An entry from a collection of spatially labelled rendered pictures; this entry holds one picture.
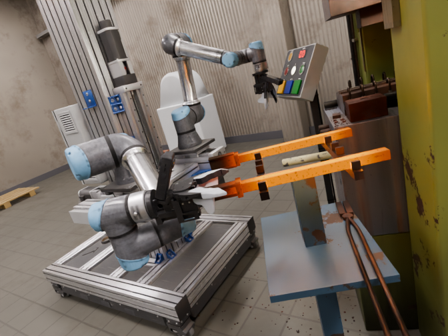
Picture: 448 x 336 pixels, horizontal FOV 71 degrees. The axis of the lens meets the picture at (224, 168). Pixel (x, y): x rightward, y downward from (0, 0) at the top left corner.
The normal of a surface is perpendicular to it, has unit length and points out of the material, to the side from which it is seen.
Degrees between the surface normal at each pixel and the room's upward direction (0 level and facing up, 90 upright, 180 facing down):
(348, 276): 0
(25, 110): 90
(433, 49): 90
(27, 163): 90
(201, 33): 90
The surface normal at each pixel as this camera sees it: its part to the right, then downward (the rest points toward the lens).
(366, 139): -0.19, 0.35
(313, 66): 0.22, 0.24
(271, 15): -0.51, 0.39
